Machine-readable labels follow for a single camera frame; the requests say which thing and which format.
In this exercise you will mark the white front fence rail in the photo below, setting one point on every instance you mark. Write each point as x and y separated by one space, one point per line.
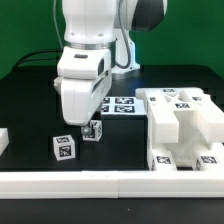
111 184

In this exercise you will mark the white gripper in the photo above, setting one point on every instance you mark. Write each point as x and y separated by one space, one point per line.
84 79

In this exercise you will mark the white tagged cube front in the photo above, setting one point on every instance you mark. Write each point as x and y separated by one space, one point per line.
64 147

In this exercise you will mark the white flat plate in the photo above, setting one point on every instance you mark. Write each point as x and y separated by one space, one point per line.
122 106

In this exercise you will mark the white chair seat part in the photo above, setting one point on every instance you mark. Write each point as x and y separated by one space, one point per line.
185 155

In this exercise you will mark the white tagged cube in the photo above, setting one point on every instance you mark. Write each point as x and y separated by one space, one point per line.
64 147
96 131

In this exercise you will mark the white left fence piece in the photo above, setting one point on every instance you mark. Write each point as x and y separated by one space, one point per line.
4 139

